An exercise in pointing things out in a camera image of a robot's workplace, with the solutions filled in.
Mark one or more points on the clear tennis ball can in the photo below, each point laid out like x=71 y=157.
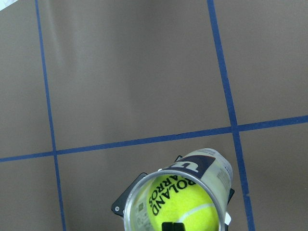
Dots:
x=206 y=167

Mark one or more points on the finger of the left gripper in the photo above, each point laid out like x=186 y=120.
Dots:
x=231 y=193
x=118 y=206

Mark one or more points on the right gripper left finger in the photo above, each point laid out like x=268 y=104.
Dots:
x=167 y=226

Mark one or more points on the yellow Roland Garros tennis ball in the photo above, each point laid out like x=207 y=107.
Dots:
x=173 y=198

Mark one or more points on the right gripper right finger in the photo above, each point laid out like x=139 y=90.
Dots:
x=178 y=227

